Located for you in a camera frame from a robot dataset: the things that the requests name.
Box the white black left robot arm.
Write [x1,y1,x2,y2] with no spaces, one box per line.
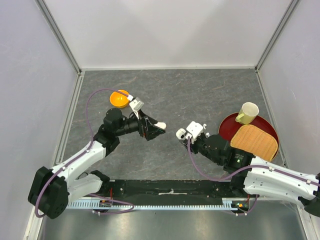
[27,108,167,219]

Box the woven bamboo basket tray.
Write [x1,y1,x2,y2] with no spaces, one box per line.
[230,124,279,162]

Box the orange plastic bowl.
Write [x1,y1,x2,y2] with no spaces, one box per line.
[109,89,130,108]

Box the dark red round tray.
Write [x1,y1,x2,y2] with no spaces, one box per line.
[218,112,279,147]

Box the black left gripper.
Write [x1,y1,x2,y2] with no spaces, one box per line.
[115,109,165,141]

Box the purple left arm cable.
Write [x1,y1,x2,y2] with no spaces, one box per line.
[34,88,135,218]

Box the white earbud charging case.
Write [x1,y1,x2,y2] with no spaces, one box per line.
[155,121,167,130]

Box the pale yellow mug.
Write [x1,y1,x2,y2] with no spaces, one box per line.
[235,102,260,125]

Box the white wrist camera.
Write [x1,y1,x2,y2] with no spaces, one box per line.
[186,121,207,140]
[129,97,144,119]

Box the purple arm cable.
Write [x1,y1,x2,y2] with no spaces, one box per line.
[186,134,320,217]
[34,88,135,218]

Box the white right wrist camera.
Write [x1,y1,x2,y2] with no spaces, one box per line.
[186,121,207,140]

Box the light blue cable duct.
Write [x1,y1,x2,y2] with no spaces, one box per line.
[66,197,244,211]

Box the aluminium frame rail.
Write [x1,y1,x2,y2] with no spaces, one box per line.
[34,0,83,76]

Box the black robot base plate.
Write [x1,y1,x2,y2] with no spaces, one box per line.
[97,179,248,206]

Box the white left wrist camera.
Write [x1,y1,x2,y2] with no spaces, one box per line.
[129,97,144,119]

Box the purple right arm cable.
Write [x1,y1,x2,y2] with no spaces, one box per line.
[186,134,320,217]

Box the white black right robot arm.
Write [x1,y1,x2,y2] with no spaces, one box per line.
[178,133,320,217]

